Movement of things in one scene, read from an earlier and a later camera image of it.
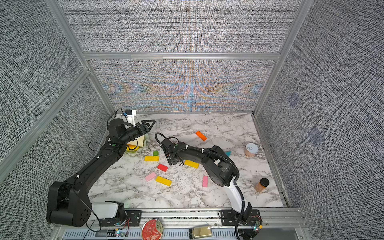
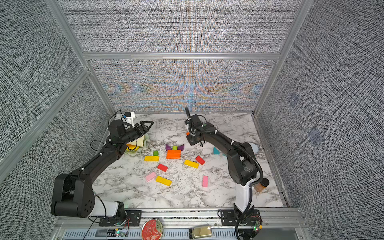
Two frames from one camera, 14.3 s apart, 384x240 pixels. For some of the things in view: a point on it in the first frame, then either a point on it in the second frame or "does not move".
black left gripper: (143, 126) does not move
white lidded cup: (251, 149) does not move
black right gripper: (168, 156) -> (191, 142)
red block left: (162, 167) does not move
